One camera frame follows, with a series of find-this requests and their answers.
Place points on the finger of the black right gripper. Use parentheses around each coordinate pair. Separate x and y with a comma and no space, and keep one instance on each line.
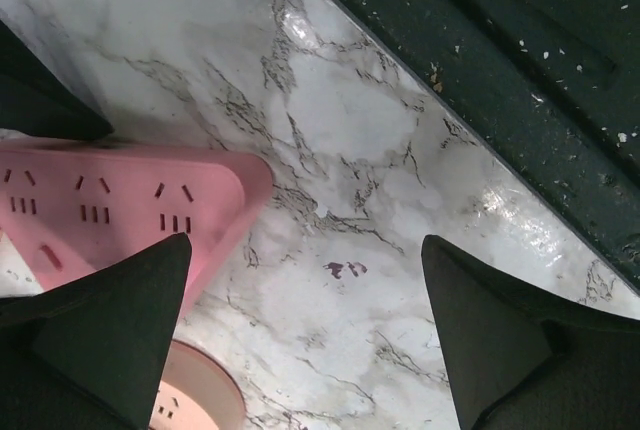
(34,102)

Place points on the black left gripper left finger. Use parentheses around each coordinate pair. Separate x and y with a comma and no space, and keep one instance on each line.
(90,354)

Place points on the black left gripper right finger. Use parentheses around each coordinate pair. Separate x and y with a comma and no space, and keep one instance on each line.
(520,357)

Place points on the round pink power strip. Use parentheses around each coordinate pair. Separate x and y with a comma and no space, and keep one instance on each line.
(195,392)

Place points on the pink triangular power strip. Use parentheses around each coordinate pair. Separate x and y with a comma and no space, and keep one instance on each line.
(71,208)

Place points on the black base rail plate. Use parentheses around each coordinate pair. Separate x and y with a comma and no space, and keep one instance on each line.
(551,87)

